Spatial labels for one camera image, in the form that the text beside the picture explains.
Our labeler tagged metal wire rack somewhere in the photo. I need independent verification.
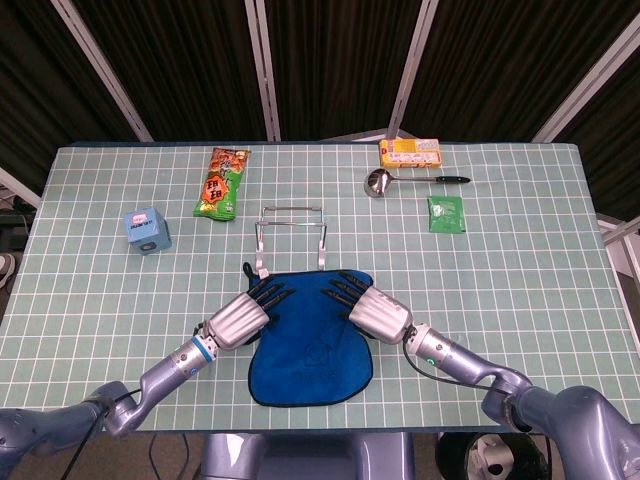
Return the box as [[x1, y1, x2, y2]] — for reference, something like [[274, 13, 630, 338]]
[[254, 203, 330, 274]]

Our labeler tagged green sachet packet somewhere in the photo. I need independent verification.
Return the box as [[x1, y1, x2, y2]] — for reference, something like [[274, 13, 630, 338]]
[[426, 195, 468, 234]]

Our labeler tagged light blue cube box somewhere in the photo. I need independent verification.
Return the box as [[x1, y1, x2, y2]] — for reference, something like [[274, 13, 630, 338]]
[[123, 206, 173, 257]]

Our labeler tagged grey white sneaker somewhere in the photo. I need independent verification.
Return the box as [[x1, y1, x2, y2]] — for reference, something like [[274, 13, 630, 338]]
[[0, 251, 20, 290]]

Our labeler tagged blue towel with black trim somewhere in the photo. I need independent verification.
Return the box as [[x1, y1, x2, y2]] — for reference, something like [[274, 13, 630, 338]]
[[242, 261, 375, 407]]

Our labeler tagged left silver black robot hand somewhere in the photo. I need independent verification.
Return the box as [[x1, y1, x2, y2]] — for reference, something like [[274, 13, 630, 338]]
[[205, 277, 296, 353]]

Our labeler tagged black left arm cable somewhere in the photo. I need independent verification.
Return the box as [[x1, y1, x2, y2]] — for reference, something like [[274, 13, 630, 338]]
[[62, 389, 142, 480]]

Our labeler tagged steel ladle with black handle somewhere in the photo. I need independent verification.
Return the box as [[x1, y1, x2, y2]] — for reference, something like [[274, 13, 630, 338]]
[[363, 168, 472, 198]]

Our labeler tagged dark brown curtain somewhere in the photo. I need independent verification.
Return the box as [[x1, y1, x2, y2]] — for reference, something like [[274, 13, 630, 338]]
[[0, 0, 640, 221]]

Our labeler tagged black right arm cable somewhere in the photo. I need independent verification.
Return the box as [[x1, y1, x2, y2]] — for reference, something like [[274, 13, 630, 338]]
[[403, 327, 501, 392]]

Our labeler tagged yellow rectangular food box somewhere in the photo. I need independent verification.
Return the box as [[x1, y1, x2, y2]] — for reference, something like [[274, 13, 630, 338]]
[[378, 138, 443, 170]]

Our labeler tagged green grid tablecloth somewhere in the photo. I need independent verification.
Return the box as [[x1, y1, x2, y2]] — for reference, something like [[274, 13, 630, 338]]
[[0, 142, 640, 434]]

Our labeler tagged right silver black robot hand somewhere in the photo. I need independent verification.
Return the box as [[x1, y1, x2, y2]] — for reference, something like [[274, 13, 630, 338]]
[[319, 272, 414, 346]]

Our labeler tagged white partition post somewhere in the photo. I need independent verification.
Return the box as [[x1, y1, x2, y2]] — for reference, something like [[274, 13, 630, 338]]
[[387, 0, 440, 140], [532, 14, 640, 143], [0, 167, 42, 209], [597, 213, 640, 276], [243, 0, 282, 141], [49, 0, 154, 143]]

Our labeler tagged black floor cable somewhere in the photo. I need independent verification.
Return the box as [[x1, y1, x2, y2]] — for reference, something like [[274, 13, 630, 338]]
[[148, 432, 194, 479]]

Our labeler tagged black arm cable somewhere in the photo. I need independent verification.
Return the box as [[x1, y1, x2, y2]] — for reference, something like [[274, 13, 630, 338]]
[[403, 327, 501, 392], [62, 389, 142, 480]]

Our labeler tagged lavender robot torso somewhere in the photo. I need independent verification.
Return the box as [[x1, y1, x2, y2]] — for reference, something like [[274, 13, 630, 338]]
[[199, 432, 416, 480]]

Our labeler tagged green orange snack bag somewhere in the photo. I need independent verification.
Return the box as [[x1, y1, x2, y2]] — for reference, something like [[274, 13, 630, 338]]
[[192, 146, 251, 222]]

